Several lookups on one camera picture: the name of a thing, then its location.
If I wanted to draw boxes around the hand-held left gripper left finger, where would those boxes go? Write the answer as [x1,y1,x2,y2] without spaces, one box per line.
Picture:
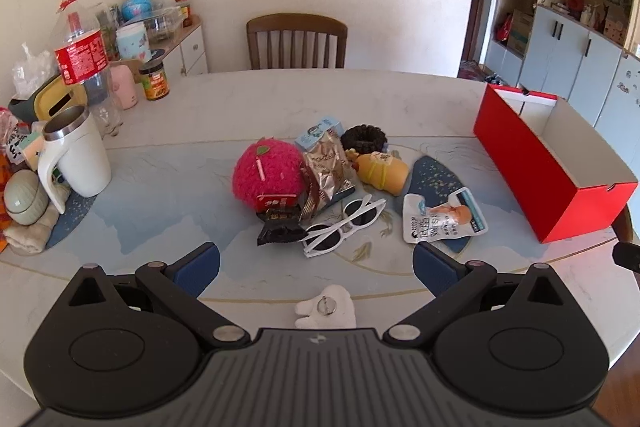
[62,242,251,349]

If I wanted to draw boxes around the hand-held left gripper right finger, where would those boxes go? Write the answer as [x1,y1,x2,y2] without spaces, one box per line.
[382,242,581,349]

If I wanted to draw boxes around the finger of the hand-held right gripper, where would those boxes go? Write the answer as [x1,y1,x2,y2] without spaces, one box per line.
[613,242,640,273]

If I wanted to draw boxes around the white printed pouch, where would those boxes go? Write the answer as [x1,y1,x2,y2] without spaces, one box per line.
[402,188,489,244]

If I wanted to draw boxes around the black snack packet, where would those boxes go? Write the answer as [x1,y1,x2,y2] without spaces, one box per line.
[256,208,307,248]

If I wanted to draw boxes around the small red snack packet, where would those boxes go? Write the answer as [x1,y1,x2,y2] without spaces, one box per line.
[256,193,299,214]

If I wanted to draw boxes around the yellow plush toy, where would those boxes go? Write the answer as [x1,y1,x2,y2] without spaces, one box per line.
[345,148,409,196]

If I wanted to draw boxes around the white frame sunglasses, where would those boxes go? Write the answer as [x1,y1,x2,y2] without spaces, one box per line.
[301,195,387,259]

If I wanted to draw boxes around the pink fuzzy plush ball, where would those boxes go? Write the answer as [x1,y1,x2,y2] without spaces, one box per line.
[231,137,307,210]

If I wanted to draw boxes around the red cardboard box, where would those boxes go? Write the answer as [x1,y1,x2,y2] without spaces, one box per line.
[473,83,639,244]

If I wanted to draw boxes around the silver foil snack packet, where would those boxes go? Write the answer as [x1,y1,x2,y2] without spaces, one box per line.
[299,129,357,224]

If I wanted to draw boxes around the dark brown hair scrunchie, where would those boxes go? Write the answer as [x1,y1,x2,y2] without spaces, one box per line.
[341,124,388,154]

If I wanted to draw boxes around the small pink container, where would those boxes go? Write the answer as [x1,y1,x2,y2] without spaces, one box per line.
[110,64,138,110]

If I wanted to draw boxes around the white plush charm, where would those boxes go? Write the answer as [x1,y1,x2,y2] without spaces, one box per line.
[294,286,357,331]

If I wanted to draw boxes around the white mug with steel rim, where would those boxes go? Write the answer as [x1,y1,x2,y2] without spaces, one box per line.
[37,105,112,215]

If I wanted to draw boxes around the beige folded cloth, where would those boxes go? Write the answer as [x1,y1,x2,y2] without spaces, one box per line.
[2,194,63,256]

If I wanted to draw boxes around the light blue carton box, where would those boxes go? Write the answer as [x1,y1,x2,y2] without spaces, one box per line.
[295,117,345,152]

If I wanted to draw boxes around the green lidded ceramic pot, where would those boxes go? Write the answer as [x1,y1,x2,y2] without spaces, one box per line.
[4,169,49,226]

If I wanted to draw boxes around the orange label glass jar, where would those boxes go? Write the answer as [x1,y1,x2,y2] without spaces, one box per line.
[139,61,171,102]

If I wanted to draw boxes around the pale green sponge block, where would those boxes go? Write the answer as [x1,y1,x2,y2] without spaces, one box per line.
[19,132,47,171]

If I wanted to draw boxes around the white side cabinet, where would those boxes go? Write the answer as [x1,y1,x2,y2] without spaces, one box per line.
[162,16,209,78]

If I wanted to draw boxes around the yellow and grey holder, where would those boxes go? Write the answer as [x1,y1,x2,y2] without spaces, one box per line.
[9,74,89,124]

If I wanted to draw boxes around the light blue printed cup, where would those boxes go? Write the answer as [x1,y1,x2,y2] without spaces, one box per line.
[116,23,152,63]

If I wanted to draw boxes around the red label soda bottle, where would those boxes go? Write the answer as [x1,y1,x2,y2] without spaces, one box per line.
[54,0,124,138]

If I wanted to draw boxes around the clear plastic containers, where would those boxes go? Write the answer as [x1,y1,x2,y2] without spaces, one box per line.
[144,6,184,44]

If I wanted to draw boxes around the brown wooden chair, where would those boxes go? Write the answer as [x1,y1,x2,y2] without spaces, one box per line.
[246,13,348,70]

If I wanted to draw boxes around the brown cardboard carton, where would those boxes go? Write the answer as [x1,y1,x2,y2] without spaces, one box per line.
[506,9,535,56]

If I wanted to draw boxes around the clear plastic bag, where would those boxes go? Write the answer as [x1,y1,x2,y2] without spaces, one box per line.
[12,42,60,98]

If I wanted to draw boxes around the blue globe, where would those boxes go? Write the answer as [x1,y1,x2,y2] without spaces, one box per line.
[121,0,154,22]

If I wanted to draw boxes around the grey wall cabinet unit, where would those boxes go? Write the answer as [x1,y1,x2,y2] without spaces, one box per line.
[479,0,640,158]

